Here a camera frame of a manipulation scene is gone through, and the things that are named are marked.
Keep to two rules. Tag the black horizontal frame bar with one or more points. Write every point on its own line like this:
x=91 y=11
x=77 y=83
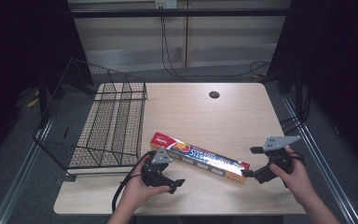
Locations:
x=180 y=12

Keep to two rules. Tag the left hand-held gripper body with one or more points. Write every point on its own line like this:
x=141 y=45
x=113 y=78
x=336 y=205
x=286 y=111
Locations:
x=155 y=174

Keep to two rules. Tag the long red plastic wrap box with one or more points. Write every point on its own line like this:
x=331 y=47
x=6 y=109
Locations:
x=199 y=155

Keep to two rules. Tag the person's right hand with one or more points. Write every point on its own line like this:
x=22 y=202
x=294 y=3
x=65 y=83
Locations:
x=296 y=180

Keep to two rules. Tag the white wall socket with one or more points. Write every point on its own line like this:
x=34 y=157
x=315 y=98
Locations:
x=166 y=3

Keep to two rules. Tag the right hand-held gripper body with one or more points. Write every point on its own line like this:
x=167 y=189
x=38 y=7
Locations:
x=278 y=155

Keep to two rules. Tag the yellow floor object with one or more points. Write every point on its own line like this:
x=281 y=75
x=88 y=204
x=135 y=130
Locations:
x=31 y=99

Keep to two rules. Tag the metal floor rail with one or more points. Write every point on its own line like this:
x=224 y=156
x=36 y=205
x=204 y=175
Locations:
x=18 y=174
x=320 y=161

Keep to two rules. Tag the person's left hand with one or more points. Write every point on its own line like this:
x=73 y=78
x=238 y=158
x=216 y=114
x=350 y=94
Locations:
x=140 y=193

